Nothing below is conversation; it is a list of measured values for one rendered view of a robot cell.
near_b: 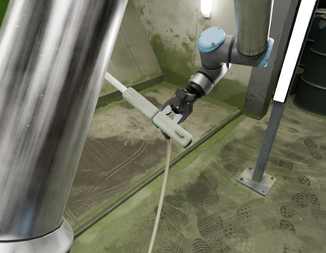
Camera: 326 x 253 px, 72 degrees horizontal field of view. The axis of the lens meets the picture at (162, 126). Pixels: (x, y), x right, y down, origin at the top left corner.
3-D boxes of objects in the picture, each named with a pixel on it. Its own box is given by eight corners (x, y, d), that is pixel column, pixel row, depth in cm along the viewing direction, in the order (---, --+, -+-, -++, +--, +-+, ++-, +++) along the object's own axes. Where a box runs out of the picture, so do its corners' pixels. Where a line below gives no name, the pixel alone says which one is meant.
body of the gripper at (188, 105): (184, 122, 90) (203, 100, 92) (183, 115, 82) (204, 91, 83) (169, 111, 92) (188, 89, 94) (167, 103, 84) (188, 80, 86)
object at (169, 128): (193, 149, 95) (194, 135, 74) (185, 158, 95) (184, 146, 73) (115, 85, 109) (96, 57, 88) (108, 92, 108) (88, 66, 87)
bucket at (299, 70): (293, 98, 264) (300, 75, 249) (267, 91, 281) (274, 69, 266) (301, 91, 283) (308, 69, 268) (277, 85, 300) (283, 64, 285)
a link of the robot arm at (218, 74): (212, 44, 88) (214, 61, 96) (192, 67, 86) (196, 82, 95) (233, 54, 83) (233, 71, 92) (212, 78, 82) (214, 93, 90)
